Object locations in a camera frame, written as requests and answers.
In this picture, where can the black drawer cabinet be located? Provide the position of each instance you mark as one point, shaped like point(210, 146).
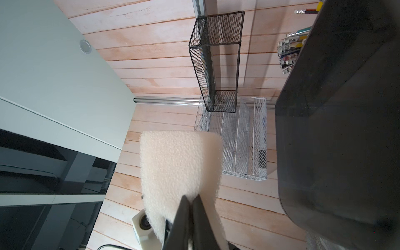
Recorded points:
point(338, 127)

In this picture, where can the white foam sponge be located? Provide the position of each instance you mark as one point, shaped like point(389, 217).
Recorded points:
point(178, 163)

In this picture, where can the white wire wall shelf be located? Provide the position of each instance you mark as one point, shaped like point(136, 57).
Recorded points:
point(244, 135)

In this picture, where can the black mesh wall basket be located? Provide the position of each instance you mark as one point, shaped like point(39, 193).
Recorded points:
point(215, 48)

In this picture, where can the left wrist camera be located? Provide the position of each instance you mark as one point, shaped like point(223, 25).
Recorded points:
point(144, 232)

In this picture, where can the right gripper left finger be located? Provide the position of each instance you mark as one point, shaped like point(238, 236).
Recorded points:
point(179, 233)

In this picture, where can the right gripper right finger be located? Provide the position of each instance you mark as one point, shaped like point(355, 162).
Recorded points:
point(202, 235)

